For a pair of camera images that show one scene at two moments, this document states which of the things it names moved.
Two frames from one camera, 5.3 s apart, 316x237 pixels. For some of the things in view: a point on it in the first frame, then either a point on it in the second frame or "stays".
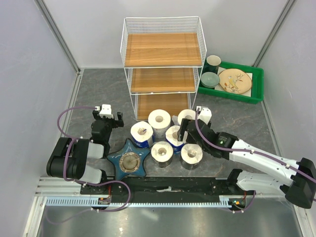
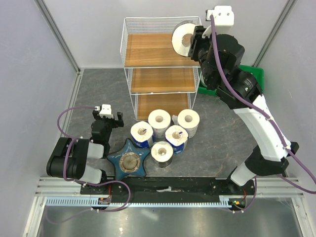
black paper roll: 191,154 to 182,36
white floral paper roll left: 160,120 stays
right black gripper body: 190,139 to 204,50
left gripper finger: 119,123 stays
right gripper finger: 181,130 to 199,32
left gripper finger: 95,113 stays
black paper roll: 162,154 stays
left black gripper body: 109,123 stays
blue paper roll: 141,134 stays
